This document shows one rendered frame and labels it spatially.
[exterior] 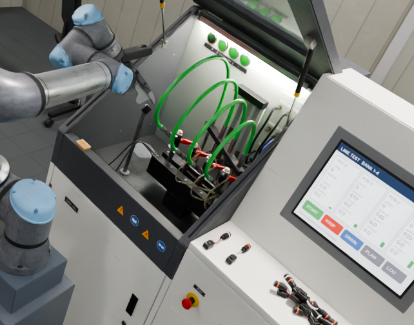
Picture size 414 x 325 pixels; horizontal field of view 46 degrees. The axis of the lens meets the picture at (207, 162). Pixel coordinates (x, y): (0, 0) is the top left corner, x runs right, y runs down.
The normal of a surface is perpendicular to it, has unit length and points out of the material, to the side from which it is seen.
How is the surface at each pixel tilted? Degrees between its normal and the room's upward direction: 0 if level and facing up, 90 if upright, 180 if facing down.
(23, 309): 0
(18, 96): 60
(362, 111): 76
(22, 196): 7
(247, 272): 0
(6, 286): 90
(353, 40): 90
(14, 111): 90
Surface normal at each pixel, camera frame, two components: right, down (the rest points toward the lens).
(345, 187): -0.51, 0.04
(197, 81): -0.61, 0.22
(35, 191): 0.45, -0.72
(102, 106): 0.71, 0.58
